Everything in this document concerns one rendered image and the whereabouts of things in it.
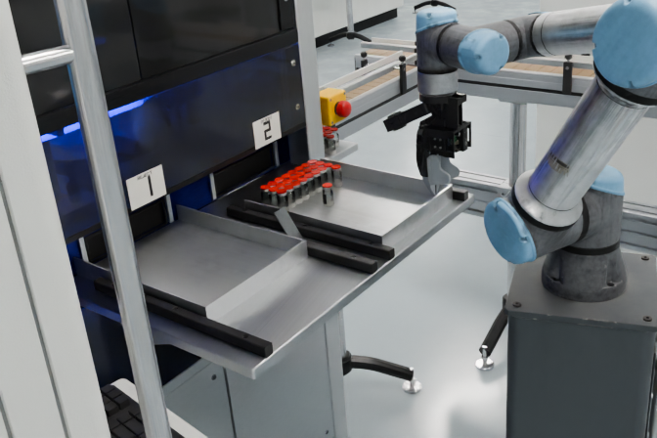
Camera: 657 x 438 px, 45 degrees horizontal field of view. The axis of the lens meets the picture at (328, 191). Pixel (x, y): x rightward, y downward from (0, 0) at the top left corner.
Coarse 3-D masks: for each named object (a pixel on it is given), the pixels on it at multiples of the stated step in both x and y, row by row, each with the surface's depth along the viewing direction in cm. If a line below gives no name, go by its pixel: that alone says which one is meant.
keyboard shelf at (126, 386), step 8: (112, 384) 127; (120, 384) 126; (128, 384) 126; (128, 392) 124; (136, 392) 124; (136, 400) 122; (168, 416) 118; (176, 416) 118; (176, 424) 116; (184, 424) 116; (184, 432) 115; (192, 432) 115; (200, 432) 115
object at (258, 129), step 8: (264, 120) 168; (272, 120) 170; (256, 128) 166; (264, 128) 168; (272, 128) 170; (280, 128) 173; (256, 136) 167; (264, 136) 169; (272, 136) 171; (280, 136) 173; (256, 144) 167; (264, 144) 169
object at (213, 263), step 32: (192, 224) 161; (224, 224) 156; (160, 256) 149; (192, 256) 148; (224, 256) 147; (256, 256) 146; (288, 256) 140; (160, 288) 131; (192, 288) 137; (224, 288) 136; (256, 288) 135
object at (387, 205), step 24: (360, 168) 174; (336, 192) 171; (360, 192) 170; (384, 192) 169; (408, 192) 168; (312, 216) 160; (336, 216) 160; (360, 216) 159; (384, 216) 158; (408, 216) 149; (384, 240) 144
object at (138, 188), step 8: (152, 168) 145; (160, 168) 147; (136, 176) 142; (144, 176) 144; (152, 176) 145; (160, 176) 147; (128, 184) 141; (136, 184) 143; (144, 184) 144; (152, 184) 146; (160, 184) 147; (128, 192) 142; (136, 192) 143; (144, 192) 145; (160, 192) 148; (136, 200) 143; (144, 200) 145; (152, 200) 146; (136, 208) 144
